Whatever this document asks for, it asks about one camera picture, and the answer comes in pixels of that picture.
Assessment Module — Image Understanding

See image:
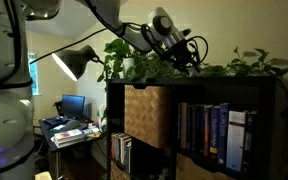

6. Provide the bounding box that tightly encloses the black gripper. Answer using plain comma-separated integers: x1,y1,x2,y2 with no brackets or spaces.
166,40,198,72

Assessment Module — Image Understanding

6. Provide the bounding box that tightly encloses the white plush toy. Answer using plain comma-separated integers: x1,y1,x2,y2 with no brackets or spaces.
189,67,202,77

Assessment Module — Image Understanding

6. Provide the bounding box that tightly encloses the woven storage box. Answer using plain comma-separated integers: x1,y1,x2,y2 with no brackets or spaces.
124,85,171,148
176,153,233,180

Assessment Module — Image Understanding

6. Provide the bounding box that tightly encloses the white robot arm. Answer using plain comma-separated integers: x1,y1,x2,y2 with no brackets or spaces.
0,0,190,180

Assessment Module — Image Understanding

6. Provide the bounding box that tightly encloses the white plant pot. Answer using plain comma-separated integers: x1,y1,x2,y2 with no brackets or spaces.
123,58,135,74

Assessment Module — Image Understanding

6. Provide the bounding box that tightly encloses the green pothos plant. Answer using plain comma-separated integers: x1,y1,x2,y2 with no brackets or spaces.
97,38,288,82

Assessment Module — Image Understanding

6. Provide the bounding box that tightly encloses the blue textbook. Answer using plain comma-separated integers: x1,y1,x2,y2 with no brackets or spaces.
218,103,228,165

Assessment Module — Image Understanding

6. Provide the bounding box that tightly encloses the black cube bookshelf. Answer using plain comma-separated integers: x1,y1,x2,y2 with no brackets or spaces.
107,77,281,180

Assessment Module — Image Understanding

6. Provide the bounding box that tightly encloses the dark laptop screen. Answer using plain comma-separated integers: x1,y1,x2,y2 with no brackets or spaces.
61,94,85,117

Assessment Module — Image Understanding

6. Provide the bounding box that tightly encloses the stack of books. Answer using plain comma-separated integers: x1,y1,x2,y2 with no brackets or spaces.
54,129,85,148

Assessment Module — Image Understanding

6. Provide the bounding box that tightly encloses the bright window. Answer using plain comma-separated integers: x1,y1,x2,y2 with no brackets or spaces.
28,52,39,95

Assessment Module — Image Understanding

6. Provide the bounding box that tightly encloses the black desk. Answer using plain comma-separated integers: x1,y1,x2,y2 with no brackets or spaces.
39,119,104,180

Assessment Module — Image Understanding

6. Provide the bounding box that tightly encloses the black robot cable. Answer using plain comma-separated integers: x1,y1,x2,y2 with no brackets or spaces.
0,0,210,91

